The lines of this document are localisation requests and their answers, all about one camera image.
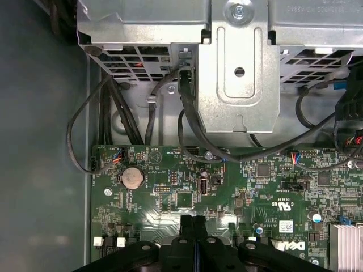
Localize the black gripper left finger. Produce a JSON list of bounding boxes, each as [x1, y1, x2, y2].
[[67, 215, 196, 272]]

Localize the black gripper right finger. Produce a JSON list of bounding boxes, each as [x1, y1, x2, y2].
[[194, 215, 324, 272]]

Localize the internal USB port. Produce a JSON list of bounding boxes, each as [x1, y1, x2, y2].
[[199, 177, 209, 198]]

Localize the green motherboard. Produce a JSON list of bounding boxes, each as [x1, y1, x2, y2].
[[90, 144, 363, 272]]

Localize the round coin battery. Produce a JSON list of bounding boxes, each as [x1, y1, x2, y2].
[[120, 166, 145, 190]]

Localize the silver metal drive cage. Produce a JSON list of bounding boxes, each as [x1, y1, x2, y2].
[[76, 0, 363, 134]]

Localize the silver finned heatsink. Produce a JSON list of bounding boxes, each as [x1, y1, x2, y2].
[[328, 223, 363, 257]]

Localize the black open PC case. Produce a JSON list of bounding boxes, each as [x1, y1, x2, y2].
[[0, 0, 363, 272]]

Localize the black plug connector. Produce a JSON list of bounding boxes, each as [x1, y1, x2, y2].
[[334, 79, 363, 122]]

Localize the thick black cable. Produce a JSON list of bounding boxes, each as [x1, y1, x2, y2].
[[177, 67, 352, 164]]

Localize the black cable bundle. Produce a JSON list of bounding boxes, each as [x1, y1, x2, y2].
[[98, 73, 144, 147]]

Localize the thin black looped wire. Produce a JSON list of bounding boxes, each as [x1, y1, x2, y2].
[[65, 73, 114, 174]]

